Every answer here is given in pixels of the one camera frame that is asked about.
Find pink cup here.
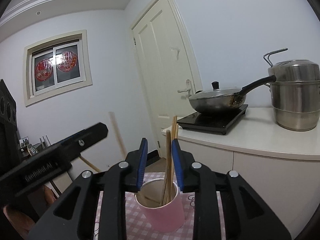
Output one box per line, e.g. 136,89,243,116
135,178,185,232

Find white kitchen cabinet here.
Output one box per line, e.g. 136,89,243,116
178,108,319,237

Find person's left hand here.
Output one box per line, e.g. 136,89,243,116
3,205,35,239

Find round desk clock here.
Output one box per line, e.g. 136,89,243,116
27,144,38,156

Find pink checkered tablecloth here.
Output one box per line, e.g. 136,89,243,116
93,171,227,240

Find black induction cooker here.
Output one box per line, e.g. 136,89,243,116
177,104,248,135

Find window with red decorations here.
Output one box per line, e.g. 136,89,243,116
23,29,93,107

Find steel wok with lid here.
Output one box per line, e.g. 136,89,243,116
188,75,277,113

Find stainless steel steamer pot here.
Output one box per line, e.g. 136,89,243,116
263,48,319,132

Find cream door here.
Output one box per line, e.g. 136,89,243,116
130,0,202,157

